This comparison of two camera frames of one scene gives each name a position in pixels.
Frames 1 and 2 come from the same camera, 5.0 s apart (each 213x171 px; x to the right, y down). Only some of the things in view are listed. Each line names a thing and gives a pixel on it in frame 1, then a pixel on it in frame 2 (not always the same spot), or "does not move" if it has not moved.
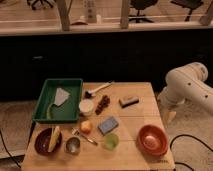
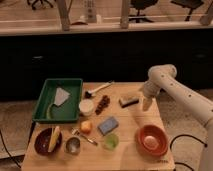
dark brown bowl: (42, 142) does not move
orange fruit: (86, 126) does not move
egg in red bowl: (151, 142) does not move
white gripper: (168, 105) → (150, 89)
